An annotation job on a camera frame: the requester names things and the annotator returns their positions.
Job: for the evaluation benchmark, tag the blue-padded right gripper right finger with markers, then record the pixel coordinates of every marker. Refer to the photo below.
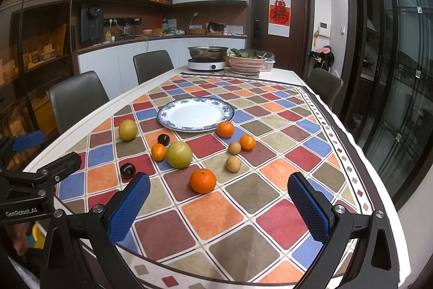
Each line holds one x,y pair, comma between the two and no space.
374,262

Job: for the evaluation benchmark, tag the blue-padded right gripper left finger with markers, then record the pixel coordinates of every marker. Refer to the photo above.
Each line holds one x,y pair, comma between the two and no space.
103,226

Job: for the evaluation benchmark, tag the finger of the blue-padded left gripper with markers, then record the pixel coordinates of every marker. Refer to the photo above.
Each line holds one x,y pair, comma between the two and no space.
53,172
9,146

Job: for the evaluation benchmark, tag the dark plum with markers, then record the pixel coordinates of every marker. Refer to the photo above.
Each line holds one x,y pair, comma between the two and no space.
127,171
163,139

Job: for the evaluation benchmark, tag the yellow round fruit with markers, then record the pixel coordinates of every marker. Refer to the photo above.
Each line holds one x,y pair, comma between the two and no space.
127,130

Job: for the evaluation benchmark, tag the small orange mandarin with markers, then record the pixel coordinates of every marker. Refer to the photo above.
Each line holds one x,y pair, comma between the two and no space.
158,152
247,142

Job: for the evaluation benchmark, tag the large yellow-green fruit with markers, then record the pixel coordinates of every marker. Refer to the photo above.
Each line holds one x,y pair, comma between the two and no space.
179,155

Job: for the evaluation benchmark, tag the large orange mandarin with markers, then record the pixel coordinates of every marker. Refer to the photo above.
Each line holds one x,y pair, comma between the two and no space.
203,181

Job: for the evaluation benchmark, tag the small brown longan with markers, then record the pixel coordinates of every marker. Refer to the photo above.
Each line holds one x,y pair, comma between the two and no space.
233,164
234,148

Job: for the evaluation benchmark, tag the dark chair near left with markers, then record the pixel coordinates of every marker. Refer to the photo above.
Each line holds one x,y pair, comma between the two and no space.
75,98

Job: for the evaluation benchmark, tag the dark chair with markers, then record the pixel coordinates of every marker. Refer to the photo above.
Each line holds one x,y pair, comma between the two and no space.
75,98
151,64
325,85

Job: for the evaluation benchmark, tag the dark chair far left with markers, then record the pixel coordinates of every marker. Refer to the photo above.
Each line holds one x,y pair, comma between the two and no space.
151,64

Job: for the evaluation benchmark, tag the blue and white plate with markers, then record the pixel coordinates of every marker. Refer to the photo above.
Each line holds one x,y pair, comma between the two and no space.
195,114

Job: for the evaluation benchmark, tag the colorful checkered tablecloth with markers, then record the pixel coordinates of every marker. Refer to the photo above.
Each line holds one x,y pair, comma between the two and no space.
247,232

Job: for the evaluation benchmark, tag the white induction cooker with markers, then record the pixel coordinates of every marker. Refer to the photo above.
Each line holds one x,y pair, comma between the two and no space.
206,65

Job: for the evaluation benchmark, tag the dark chair right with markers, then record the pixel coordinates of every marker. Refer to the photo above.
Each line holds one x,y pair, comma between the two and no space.
325,85

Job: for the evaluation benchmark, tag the steel pot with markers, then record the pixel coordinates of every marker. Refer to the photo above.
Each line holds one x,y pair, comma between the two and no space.
208,52

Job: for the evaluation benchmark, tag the pink basket with greens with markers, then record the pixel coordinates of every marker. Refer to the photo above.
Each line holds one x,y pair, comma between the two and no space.
249,62

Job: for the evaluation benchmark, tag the red fu door poster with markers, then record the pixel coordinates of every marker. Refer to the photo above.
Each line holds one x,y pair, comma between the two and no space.
279,19

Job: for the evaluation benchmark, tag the dark wooden door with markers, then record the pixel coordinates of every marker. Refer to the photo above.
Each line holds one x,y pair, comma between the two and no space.
289,53

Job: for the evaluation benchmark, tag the black wall-mounted appliance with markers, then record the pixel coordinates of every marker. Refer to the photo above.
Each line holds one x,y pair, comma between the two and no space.
91,22

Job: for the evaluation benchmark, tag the wall intercom panel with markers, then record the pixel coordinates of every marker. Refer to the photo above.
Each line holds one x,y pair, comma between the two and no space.
324,29

